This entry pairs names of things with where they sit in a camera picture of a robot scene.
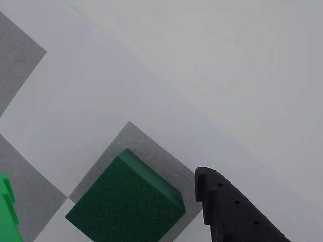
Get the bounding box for dark green cube dice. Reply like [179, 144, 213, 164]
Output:
[65, 148, 187, 242]

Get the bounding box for grey white checkerboard mat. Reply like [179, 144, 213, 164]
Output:
[0, 11, 204, 242]

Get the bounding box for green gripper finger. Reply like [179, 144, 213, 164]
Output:
[0, 172, 25, 242]

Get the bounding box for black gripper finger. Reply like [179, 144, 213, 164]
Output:
[194, 166, 292, 242]

